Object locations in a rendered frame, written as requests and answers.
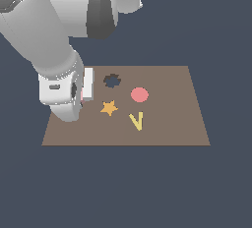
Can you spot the yellow V-shaped piece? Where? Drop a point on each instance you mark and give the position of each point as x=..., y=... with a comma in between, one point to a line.
x=138, y=121

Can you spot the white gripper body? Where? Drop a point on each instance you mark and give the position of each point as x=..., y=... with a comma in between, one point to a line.
x=87, y=84

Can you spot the pink round disc piece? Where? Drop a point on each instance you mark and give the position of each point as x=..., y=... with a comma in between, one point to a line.
x=139, y=94

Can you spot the orange star piece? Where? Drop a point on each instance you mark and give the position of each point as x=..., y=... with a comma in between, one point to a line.
x=109, y=107

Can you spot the brown slotted board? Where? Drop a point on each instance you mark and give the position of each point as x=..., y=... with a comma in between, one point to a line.
x=164, y=120

